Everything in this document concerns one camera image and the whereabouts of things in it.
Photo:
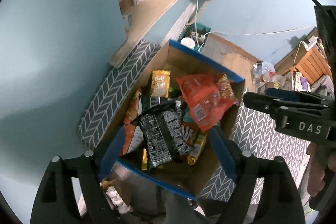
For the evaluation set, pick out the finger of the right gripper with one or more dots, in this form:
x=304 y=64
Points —
x=278 y=108
x=304 y=97

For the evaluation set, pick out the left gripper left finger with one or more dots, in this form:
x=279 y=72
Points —
x=55 y=201

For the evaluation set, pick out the striped yellow red snack bag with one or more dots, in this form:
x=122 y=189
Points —
x=225 y=89

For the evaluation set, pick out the long yellow biscuit pack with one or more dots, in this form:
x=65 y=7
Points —
x=198 y=147

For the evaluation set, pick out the teal silver snack bag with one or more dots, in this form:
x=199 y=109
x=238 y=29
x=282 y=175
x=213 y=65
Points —
x=187 y=116

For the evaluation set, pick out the orange green snack bag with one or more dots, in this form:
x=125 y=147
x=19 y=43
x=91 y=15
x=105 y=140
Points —
x=133 y=134

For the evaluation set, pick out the black snack packet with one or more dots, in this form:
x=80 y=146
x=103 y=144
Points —
x=162 y=132
x=149 y=102

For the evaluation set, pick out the small yellow snack box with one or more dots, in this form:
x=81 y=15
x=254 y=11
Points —
x=160 y=83

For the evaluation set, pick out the person's right hand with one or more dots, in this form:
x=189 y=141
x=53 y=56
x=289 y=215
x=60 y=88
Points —
x=318 y=162

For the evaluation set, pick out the clear plastic bottle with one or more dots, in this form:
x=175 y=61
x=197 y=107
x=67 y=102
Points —
x=262 y=72

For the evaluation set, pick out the grey bed blanket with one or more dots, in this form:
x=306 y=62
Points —
x=323 y=86

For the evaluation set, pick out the grey chevron pattern cloth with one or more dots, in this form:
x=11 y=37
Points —
x=252 y=130

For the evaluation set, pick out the wooden nightstand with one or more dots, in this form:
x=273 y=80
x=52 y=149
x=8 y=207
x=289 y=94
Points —
x=308 y=58

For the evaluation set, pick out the blue cardboard box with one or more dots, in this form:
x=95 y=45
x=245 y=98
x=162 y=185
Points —
x=189 y=131

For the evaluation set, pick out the teal plastic basket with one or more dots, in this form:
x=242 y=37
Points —
x=198 y=33

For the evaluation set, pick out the wooden window shelf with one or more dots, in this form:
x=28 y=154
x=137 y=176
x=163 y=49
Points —
x=145 y=15

